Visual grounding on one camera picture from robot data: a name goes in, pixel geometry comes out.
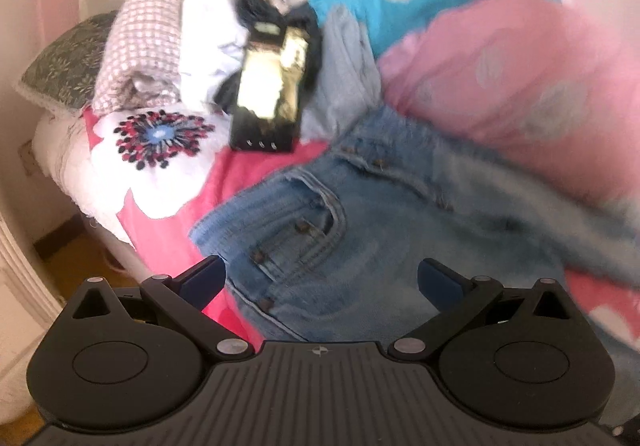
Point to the white cloth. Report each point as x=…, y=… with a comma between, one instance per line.
x=205, y=41

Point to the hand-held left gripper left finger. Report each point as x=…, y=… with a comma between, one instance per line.
x=205, y=283

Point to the green patterned pillow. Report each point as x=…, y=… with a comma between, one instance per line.
x=65, y=61

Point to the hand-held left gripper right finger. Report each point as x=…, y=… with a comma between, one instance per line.
x=437, y=283

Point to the white mattress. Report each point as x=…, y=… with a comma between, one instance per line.
x=60, y=161

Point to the pink floral bed blanket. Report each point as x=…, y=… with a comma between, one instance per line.
x=165, y=176

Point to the pink checked cloth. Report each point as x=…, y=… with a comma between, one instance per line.
x=145, y=26

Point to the grey garment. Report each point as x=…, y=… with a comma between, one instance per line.
x=345, y=71

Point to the black and gold printed garment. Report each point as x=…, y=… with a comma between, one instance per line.
x=270, y=91

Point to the blue denim jeans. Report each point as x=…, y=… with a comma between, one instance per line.
x=380, y=226

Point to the pink grey rolled quilt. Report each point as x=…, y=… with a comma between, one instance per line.
x=500, y=86

